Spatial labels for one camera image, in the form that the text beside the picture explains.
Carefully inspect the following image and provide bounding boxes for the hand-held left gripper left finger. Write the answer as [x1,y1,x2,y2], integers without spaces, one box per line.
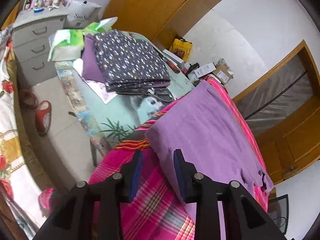
[32,149,143,240]

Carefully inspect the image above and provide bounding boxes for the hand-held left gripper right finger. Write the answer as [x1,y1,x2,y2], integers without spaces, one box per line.
[173,149,288,240]

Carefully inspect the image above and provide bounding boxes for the purple fleece pants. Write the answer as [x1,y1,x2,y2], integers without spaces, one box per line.
[145,80,274,197]

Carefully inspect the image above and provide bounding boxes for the pink plaid blanket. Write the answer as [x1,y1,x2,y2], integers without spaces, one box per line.
[38,78,269,240]

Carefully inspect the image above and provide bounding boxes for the teal tablecloth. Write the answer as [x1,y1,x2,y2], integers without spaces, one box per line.
[55,31,196,155]

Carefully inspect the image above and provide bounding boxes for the lilac plastic sheet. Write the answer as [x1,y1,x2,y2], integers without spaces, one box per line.
[85,79,118,104]

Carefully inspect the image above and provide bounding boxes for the white carton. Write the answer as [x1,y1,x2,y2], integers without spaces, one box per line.
[194,62,216,78]

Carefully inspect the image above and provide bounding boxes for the black mesh chair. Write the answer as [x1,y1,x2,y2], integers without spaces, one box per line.
[269,194,289,233]

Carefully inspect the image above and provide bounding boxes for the red slipper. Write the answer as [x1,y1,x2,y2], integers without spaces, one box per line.
[19,89,39,109]
[35,100,52,134]

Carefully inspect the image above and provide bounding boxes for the open cardboard box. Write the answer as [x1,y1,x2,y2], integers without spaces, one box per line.
[212,59,234,84]

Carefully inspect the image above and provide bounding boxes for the dark dotted folded cloth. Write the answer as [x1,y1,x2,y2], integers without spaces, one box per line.
[93,29,172,92]

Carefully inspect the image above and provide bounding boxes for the purple folded cloth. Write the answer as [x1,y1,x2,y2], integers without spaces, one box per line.
[81,47,108,84]

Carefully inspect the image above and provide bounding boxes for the wooden door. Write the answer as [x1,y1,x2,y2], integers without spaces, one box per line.
[257,100,320,186]

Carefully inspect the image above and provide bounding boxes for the plastic door curtain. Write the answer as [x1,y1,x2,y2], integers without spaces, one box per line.
[232,40,320,135]

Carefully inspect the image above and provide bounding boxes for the yellow bag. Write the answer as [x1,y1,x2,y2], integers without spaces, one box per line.
[169,35,193,62]

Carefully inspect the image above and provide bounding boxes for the floral quilt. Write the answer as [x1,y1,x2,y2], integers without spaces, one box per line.
[0,26,54,240]

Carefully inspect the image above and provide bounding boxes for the green white plastic bag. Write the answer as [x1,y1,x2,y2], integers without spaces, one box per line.
[47,17,118,62]

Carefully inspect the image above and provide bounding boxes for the grey drawer cabinet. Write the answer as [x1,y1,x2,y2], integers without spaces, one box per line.
[12,7,70,87]

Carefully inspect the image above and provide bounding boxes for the wooden wardrobe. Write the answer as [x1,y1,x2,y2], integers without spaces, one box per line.
[101,0,250,51]

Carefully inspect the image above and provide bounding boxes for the white paper bag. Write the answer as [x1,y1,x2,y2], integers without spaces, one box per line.
[64,0,102,29]

